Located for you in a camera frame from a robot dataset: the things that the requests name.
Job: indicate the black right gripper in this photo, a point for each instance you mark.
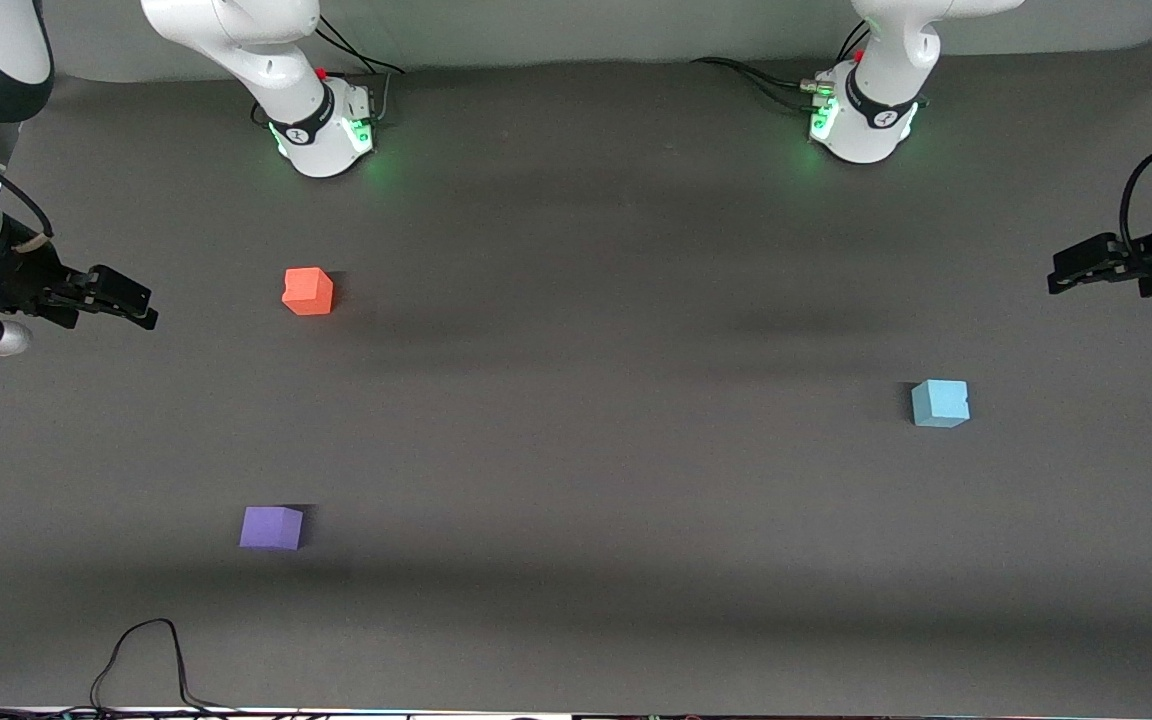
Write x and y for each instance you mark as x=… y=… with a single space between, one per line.
x=18 y=276

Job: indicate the light blue foam block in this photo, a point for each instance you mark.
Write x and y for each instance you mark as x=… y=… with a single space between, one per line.
x=939 y=402

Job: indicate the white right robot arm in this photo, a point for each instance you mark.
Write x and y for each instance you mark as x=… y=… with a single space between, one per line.
x=236 y=40

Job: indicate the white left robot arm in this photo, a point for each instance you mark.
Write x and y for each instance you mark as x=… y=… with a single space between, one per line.
x=881 y=110

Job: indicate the orange foam block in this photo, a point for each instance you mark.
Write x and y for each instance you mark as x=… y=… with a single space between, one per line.
x=307 y=291

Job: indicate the purple foam block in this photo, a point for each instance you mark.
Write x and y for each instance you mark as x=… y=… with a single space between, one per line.
x=270 y=527

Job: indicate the dark gray table mat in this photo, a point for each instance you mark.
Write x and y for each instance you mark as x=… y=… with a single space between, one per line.
x=576 y=480

